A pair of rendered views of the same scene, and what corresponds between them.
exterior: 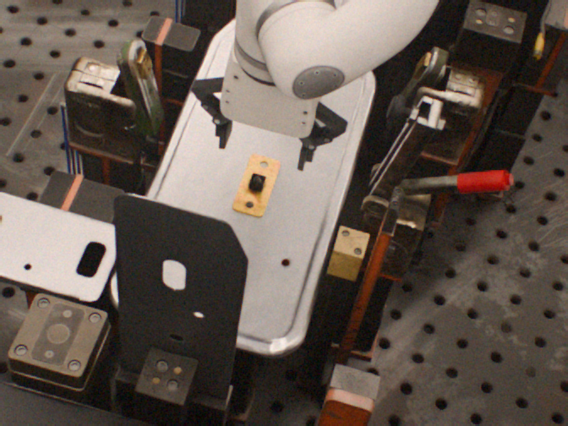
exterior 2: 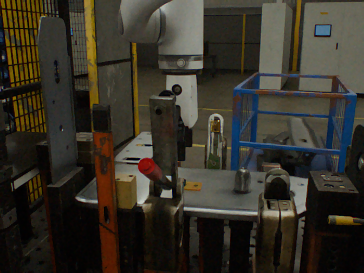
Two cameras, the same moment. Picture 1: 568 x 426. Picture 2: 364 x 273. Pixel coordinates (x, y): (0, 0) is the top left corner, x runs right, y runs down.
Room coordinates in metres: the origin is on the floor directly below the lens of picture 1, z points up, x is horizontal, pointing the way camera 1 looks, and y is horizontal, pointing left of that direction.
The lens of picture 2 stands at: (0.76, -0.64, 1.30)
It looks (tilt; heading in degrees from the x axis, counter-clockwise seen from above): 16 degrees down; 94
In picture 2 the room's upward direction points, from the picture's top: straight up
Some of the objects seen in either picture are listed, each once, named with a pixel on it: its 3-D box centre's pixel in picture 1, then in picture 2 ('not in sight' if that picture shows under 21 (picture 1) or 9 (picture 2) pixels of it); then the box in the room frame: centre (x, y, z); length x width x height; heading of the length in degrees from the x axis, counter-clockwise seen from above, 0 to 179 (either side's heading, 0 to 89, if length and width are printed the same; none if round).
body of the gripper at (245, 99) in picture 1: (272, 84); (181, 95); (0.71, 0.04, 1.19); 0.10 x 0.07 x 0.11; 84
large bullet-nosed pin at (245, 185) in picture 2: not in sight; (242, 182); (0.84, 0.03, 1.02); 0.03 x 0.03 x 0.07
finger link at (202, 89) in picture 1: (227, 92); not in sight; (0.72, 0.09, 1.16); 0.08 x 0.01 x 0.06; 84
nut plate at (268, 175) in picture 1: (257, 182); (181, 183); (0.71, 0.04, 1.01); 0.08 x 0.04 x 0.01; 174
